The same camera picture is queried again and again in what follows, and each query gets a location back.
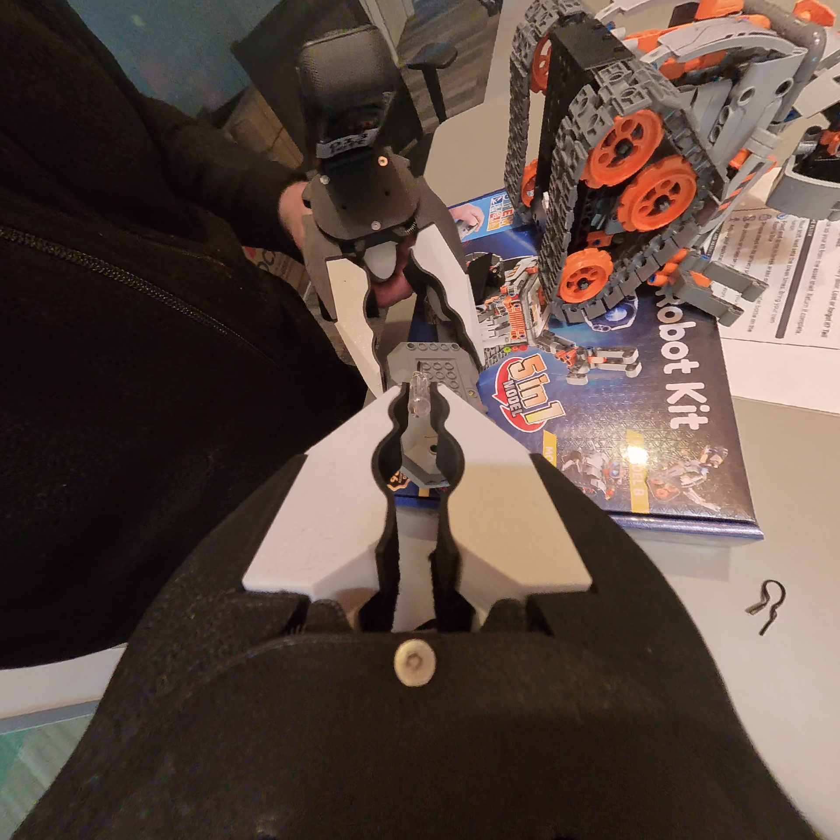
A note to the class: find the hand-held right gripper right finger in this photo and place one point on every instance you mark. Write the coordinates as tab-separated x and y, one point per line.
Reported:
512	525

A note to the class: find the blue robot kit box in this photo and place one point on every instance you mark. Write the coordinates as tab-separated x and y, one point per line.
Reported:
656	446

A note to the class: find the black office chair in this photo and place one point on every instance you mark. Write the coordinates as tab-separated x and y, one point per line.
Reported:
275	72

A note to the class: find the black orange tracked toy robot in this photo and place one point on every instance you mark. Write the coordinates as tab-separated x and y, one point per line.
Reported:
630	144

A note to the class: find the person's left forearm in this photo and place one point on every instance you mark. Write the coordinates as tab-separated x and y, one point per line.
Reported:
229	184

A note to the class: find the cardboard moving box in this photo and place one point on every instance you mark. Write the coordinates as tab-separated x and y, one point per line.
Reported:
275	269

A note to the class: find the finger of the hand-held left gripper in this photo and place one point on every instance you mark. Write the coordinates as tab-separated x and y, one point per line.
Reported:
348	302
449	275

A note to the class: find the person's left hand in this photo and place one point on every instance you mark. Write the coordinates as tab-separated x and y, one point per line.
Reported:
397	282

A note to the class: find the printed notice sheet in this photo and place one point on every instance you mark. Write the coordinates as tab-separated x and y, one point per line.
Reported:
787	367

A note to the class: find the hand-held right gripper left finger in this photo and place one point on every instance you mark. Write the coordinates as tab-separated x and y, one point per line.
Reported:
321	525

